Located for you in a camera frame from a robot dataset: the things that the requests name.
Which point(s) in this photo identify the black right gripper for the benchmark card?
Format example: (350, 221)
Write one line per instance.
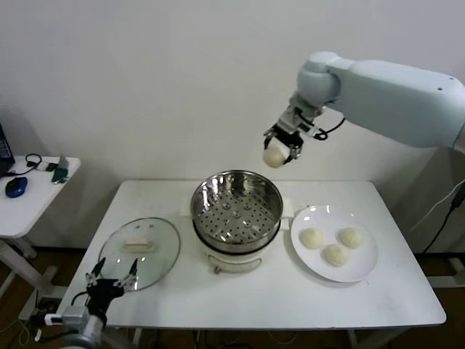
(288, 136)

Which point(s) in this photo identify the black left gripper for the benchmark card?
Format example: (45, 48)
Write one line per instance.
(101, 291)

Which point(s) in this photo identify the white steamed baozi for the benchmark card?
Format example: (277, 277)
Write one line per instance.
(336, 255)
(352, 238)
(276, 156)
(311, 239)

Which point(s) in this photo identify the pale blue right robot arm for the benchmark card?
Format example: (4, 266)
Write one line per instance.
(381, 94)

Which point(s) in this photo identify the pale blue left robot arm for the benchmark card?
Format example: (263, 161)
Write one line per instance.
(91, 332)

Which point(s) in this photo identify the stainless steel steamer basket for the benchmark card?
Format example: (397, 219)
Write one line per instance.
(236, 218)

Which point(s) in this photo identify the black floor power strip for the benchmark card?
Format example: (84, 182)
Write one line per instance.
(46, 307)

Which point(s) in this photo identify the white USB plug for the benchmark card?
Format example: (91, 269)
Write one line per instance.
(52, 320)

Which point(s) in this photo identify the white side table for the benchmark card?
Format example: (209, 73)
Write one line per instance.
(36, 203)

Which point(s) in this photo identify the green circuit board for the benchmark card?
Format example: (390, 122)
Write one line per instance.
(60, 172)

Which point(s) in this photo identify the cream electric cooker pot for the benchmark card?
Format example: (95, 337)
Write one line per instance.
(232, 260)

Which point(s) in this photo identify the small black adapter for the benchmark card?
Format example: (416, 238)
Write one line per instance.
(52, 167)

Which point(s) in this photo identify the blue computer mouse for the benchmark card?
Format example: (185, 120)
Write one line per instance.
(16, 187)

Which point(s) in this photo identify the white round plate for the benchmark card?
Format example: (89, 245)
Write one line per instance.
(348, 270)

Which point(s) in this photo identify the black laptop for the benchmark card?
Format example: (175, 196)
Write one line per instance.
(4, 152)

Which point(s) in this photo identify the white stand base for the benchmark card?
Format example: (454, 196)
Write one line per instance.
(450, 281)

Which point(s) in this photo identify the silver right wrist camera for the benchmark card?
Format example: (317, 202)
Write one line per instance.
(294, 118)

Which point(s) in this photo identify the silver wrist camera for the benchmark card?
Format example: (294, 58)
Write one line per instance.
(74, 314)
(294, 118)

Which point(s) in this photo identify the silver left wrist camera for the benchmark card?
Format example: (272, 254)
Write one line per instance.
(74, 314)

